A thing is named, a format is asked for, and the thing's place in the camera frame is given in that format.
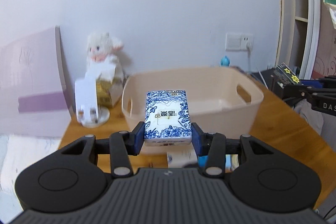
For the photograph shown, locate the gold tissue box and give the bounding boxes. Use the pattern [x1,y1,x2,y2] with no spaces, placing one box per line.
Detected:
[96,77,123,107]

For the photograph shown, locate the blue cartoon tissue pack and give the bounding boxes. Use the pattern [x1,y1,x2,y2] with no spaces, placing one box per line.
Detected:
[198,155,239,173]

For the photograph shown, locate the white wall switch socket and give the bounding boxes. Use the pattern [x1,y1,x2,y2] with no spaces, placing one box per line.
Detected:
[226,33,254,52]

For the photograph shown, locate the beige plastic storage basket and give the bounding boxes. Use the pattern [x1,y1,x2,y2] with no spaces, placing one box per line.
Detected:
[121,67,264,139]

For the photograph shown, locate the pink purple headboard panel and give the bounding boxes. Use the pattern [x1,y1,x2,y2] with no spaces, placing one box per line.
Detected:
[1,27,72,138]

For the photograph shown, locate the white plug with cable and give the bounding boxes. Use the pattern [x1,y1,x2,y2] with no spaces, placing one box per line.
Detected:
[246,42,253,75]

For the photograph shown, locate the white phone stand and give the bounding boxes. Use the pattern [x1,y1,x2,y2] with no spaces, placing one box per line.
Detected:
[75,77,110,128]

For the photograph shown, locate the white door frame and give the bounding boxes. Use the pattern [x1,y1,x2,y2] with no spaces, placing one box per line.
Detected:
[299,0,321,79]

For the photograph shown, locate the black box yellow stars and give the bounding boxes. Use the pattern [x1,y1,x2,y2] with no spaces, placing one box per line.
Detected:
[271,63,301,98]

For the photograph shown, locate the white bed sheet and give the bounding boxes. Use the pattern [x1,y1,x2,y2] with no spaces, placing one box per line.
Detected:
[1,134,61,223]

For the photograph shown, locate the white plush lamb toy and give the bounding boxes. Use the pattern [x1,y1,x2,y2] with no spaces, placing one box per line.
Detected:
[85,33,124,83]

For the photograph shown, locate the blue small figurine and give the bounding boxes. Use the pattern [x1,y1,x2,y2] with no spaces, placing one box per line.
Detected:
[220,56,230,67]

